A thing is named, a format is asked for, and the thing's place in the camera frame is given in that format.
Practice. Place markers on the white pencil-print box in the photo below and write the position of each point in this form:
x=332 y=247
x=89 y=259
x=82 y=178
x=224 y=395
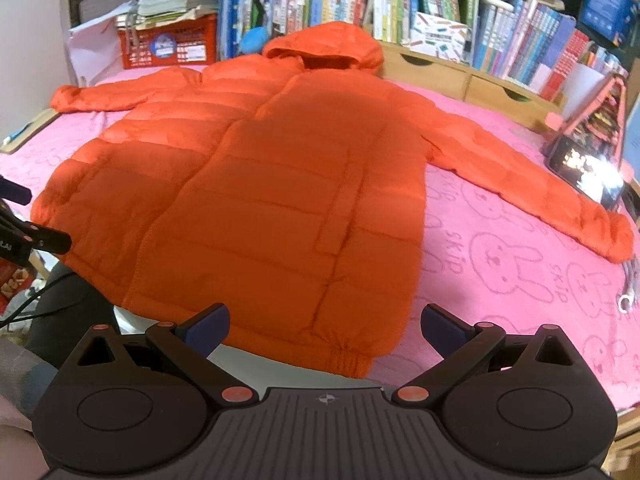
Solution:
x=440 y=35

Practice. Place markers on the smartphone with lit screen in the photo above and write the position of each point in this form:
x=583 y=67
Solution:
x=585 y=170

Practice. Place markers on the white cardboard sheet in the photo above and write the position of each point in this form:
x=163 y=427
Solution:
x=587 y=87

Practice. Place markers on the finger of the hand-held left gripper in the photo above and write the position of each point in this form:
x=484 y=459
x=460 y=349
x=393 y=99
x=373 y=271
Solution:
x=15 y=192
x=45 y=240

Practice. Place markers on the red plastic crate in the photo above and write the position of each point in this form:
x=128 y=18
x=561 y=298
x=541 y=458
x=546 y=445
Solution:
x=165 y=42

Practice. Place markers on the stack of paper workbooks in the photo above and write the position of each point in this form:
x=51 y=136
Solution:
x=170 y=0

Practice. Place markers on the round blue plush ball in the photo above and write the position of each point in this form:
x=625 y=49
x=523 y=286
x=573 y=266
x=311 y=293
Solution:
x=254 y=40

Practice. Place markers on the white paper sheet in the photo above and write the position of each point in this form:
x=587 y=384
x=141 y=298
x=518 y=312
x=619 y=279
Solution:
x=90 y=50

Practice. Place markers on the row of paperback books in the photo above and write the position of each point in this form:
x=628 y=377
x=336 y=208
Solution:
x=320 y=5

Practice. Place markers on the wooden board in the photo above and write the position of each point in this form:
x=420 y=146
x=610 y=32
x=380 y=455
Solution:
x=40 y=127

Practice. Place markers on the row of green-spined books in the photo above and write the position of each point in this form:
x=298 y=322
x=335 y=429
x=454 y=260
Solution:
x=395 y=0

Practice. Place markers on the row of thin blue books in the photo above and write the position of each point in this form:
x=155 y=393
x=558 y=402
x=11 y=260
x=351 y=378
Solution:
x=230 y=10

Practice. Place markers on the blue cardboard box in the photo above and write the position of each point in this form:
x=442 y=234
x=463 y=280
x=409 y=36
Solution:
x=605 y=0

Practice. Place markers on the orange hooded puffer jacket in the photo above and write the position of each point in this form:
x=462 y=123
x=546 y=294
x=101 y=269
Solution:
x=250 y=185

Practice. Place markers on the row of pink blue books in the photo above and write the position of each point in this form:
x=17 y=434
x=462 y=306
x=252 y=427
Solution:
x=525 y=40

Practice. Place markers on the row of small colourful books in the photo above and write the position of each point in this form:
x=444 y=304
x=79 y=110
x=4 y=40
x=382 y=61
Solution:
x=610 y=60

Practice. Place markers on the blue pen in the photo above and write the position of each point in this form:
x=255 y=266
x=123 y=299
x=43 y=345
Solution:
x=17 y=135

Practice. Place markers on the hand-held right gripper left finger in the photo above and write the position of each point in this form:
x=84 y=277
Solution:
x=207 y=332

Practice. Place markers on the wooden drawer organizer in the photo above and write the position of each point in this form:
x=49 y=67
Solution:
x=450 y=72

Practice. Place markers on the pink rabbit-print blanket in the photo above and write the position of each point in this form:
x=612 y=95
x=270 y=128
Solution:
x=500 y=285

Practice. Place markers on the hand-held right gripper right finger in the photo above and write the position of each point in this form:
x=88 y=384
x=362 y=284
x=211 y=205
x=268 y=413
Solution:
x=442 y=332

